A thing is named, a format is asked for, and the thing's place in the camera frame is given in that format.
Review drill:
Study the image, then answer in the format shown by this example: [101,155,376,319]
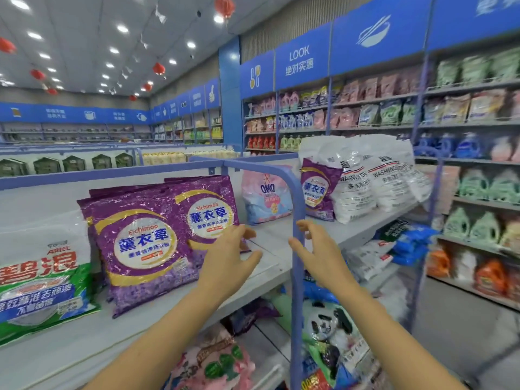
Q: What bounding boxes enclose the person's right hand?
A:
[288,219,359,294]

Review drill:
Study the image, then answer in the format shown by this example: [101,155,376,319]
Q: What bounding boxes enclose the person's left hand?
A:
[197,225,263,306]

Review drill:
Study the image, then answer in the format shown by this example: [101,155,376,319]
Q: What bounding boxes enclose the panda green detergent bag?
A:
[301,219,440,390]

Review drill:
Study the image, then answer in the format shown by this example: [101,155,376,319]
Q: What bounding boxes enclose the white washing powder bags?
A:
[357,134,433,212]
[299,135,379,224]

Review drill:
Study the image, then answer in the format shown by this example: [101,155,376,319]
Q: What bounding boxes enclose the pink detergent bag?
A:
[241,170,295,226]

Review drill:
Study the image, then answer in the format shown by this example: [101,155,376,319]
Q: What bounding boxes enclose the pile of pink detergent bags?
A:
[166,321,257,390]

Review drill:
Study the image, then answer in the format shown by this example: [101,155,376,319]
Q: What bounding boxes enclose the grey shelf with blue frame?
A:
[0,154,456,390]

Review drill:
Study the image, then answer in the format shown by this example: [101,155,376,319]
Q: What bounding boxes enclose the white green detergent bag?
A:
[0,211,102,348]

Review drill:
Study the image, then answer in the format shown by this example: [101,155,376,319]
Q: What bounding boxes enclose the person's left forearm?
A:
[81,284,245,390]

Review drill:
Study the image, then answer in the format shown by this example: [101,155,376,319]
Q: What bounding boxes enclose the row of pale bottles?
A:
[142,148,237,166]

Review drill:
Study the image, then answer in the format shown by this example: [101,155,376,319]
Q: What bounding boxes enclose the blue sign with utensil icons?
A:
[239,51,276,100]

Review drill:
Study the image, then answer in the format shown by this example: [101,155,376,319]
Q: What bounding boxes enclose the row of green boxes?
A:
[0,152,135,177]

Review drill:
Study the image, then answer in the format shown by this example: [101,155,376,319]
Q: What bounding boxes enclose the blue sign with bowl icon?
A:
[330,0,434,76]

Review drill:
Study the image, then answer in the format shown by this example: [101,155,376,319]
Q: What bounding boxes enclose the ceiling spotlights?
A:
[0,0,224,86]

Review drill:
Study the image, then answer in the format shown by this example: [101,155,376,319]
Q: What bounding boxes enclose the hanging red lanterns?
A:
[0,0,237,98]

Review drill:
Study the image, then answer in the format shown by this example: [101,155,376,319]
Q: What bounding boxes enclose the wall rack with pink goods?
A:
[242,64,432,155]

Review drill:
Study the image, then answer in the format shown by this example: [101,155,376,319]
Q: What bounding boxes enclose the far wall racks with goods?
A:
[0,109,224,147]

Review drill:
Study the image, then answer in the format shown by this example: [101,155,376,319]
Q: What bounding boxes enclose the blue wall sign band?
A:
[0,77,222,125]

